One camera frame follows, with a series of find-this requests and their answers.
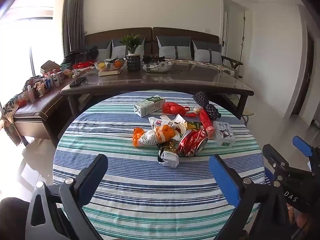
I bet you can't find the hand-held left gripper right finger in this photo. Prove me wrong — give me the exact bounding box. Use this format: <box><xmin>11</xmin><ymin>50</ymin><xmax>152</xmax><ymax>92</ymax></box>
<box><xmin>209</xmin><ymin>154</ymin><xmax>304</xmax><ymax>240</ymax></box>

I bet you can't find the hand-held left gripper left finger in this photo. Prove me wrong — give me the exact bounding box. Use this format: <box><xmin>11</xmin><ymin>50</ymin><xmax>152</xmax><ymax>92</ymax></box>
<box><xmin>25</xmin><ymin>154</ymin><xmax>109</xmax><ymax>240</ymax></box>

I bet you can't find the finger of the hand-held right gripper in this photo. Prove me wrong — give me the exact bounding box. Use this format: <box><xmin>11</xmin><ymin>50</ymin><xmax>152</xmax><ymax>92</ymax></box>
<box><xmin>262</xmin><ymin>144</ymin><xmax>298</xmax><ymax>175</ymax></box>
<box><xmin>292</xmin><ymin>136</ymin><xmax>320</xmax><ymax>172</ymax></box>

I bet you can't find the blue plastic basket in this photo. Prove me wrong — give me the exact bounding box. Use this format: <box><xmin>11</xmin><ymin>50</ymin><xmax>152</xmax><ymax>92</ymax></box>
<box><xmin>264</xmin><ymin>167</ymin><xmax>274</xmax><ymax>184</ymax></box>

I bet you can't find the white red-print paper wrapper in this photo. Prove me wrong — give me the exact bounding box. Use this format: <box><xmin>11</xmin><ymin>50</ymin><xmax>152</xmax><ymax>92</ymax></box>
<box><xmin>148</xmin><ymin>114</ymin><xmax>188</xmax><ymax>140</ymax></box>

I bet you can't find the black foam net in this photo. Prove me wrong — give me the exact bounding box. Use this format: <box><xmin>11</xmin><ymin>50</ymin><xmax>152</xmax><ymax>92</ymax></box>
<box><xmin>192</xmin><ymin>92</ymin><xmax>222</xmax><ymax>121</ymax></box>

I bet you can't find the white plastic box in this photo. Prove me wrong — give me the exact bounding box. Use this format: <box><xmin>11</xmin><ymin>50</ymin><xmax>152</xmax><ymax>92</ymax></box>
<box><xmin>212</xmin><ymin>121</ymin><xmax>236</xmax><ymax>147</ymax></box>

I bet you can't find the crushed red can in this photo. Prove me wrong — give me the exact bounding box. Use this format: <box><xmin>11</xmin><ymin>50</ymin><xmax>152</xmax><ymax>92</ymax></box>
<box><xmin>178</xmin><ymin>127</ymin><xmax>208</xmax><ymax>157</ymax></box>

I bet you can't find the striped tablecloth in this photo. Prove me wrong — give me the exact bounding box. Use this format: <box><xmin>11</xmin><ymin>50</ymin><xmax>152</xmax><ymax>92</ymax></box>
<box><xmin>52</xmin><ymin>90</ymin><xmax>267</xmax><ymax>240</ymax></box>

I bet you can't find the small stool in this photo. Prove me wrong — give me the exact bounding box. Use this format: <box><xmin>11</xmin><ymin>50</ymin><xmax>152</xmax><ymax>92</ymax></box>
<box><xmin>241</xmin><ymin>107</ymin><xmax>254</xmax><ymax>127</ymax></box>

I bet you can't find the red snack wrapper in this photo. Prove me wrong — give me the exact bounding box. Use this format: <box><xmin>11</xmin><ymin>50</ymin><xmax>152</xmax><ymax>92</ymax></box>
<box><xmin>199</xmin><ymin>109</ymin><xmax>216</xmax><ymax>139</ymax></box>

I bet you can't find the gold black foil wrapper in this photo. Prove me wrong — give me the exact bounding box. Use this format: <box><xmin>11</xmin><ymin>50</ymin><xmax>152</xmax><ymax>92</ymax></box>
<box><xmin>157</xmin><ymin>141</ymin><xmax>180</xmax><ymax>168</ymax></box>

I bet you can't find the green snack packet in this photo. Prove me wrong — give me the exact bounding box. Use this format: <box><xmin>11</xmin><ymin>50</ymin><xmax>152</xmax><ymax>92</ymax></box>
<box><xmin>186</xmin><ymin>121</ymin><xmax>203</xmax><ymax>131</ymax></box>

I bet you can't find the orange white plastic wrapper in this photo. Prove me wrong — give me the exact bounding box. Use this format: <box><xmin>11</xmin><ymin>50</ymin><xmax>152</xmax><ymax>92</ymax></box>
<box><xmin>132</xmin><ymin>125</ymin><xmax>176</xmax><ymax>147</ymax></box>

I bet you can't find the wooden side cabinet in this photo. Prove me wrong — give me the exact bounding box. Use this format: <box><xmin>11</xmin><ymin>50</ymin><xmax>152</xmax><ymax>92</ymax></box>
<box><xmin>12</xmin><ymin>75</ymin><xmax>75</xmax><ymax>147</ymax></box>

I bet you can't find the green white milk carton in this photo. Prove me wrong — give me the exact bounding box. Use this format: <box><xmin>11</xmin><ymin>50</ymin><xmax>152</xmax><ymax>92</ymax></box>
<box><xmin>133</xmin><ymin>95</ymin><xmax>166</xmax><ymax>118</ymax></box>

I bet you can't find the red plastic bag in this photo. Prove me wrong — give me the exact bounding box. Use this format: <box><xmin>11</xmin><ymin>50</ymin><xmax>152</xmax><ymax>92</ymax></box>
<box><xmin>162</xmin><ymin>102</ymin><xmax>200</xmax><ymax>117</ymax></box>

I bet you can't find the black phone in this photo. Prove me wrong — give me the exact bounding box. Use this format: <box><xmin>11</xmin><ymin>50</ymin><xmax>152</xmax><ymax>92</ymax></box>
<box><xmin>69</xmin><ymin>77</ymin><xmax>87</xmax><ymax>88</ymax></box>

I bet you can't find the person's dark trouser leg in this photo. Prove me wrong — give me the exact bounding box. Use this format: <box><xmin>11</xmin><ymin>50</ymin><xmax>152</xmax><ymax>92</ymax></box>
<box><xmin>0</xmin><ymin>197</ymin><xmax>28</xmax><ymax>240</ymax></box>

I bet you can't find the row of small bottles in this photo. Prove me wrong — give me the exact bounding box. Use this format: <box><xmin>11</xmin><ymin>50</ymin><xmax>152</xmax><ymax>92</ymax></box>
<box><xmin>24</xmin><ymin>67</ymin><xmax>76</xmax><ymax>103</ymax></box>

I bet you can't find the wooden chair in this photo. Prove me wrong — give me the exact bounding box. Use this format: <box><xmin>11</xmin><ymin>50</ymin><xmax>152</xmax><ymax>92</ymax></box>
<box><xmin>221</xmin><ymin>55</ymin><xmax>244</xmax><ymax>78</ymax></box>

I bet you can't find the floral patterned cloth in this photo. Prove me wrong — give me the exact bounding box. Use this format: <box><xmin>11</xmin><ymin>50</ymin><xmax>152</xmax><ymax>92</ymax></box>
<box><xmin>1</xmin><ymin>94</ymin><xmax>26</xmax><ymax>146</ymax></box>

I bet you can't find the red box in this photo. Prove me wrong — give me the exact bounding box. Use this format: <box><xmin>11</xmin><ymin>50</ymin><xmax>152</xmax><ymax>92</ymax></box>
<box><xmin>72</xmin><ymin>61</ymin><xmax>94</xmax><ymax>70</ymax></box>

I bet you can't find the glass fruit bowl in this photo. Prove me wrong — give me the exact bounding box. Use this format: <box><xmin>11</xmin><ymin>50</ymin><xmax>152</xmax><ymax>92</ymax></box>
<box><xmin>94</xmin><ymin>58</ymin><xmax>125</xmax><ymax>72</ymax></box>

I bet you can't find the dark wooden table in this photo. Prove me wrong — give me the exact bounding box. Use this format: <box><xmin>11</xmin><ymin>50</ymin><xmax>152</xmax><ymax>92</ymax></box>
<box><xmin>61</xmin><ymin>61</ymin><xmax>254</xmax><ymax>121</ymax></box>

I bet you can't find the green plant in black pot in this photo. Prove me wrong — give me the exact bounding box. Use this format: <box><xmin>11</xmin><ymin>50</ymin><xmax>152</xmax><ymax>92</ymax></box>
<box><xmin>119</xmin><ymin>34</ymin><xmax>142</xmax><ymax>72</ymax></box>

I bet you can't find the black bag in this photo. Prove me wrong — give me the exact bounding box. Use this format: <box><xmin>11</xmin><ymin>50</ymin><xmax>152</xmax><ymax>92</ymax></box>
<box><xmin>64</xmin><ymin>46</ymin><xmax>99</xmax><ymax>64</ymax></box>

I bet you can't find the grey pillow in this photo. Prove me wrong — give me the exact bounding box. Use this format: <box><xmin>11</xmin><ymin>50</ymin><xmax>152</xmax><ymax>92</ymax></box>
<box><xmin>96</xmin><ymin>40</ymin><xmax>112</xmax><ymax>60</ymax></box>
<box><xmin>111</xmin><ymin>37</ymin><xmax>146</xmax><ymax>59</ymax></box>
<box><xmin>156</xmin><ymin>36</ymin><xmax>193</xmax><ymax>60</ymax></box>
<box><xmin>192</xmin><ymin>40</ymin><xmax>223</xmax><ymax>65</ymax></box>

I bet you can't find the tea set tray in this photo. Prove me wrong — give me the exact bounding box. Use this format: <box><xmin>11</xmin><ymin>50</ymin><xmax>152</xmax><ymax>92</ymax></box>
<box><xmin>141</xmin><ymin>54</ymin><xmax>173</xmax><ymax>73</ymax></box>

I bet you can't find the white door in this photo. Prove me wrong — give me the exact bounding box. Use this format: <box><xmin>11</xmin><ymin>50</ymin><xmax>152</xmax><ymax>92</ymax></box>
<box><xmin>221</xmin><ymin>0</ymin><xmax>251</xmax><ymax>63</ymax></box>

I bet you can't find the brown sofa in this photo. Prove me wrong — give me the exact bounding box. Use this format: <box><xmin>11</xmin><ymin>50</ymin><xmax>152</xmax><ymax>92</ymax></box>
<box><xmin>84</xmin><ymin>27</ymin><xmax>241</xmax><ymax>78</ymax></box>

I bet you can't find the grey curtain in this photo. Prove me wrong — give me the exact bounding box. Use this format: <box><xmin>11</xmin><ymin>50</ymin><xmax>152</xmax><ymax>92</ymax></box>
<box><xmin>62</xmin><ymin>0</ymin><xmax>86</xmax><ymax>58</ymax></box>

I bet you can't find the dark door frame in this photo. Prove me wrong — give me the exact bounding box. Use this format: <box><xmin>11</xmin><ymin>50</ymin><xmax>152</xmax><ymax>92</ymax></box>
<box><xmin>291</xmin><ymin>21</ymin><xmax>315</xmax><ymax>117</ymax></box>

